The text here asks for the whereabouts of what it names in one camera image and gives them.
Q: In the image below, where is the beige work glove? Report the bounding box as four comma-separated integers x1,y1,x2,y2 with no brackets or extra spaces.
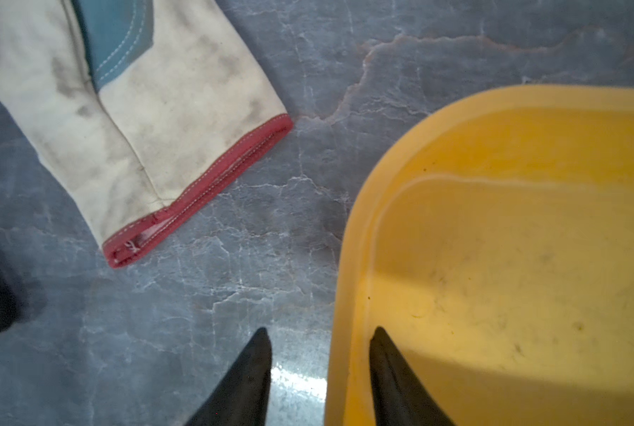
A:
0,1,293,268

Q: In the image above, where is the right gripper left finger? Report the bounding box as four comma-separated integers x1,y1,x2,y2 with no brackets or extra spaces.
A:
186,328,272,426

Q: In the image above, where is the yellow plastic storage box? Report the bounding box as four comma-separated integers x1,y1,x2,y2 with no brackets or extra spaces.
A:
325,85,634,425

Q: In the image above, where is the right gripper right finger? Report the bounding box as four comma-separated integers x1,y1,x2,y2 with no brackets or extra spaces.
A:
369,327,453,425

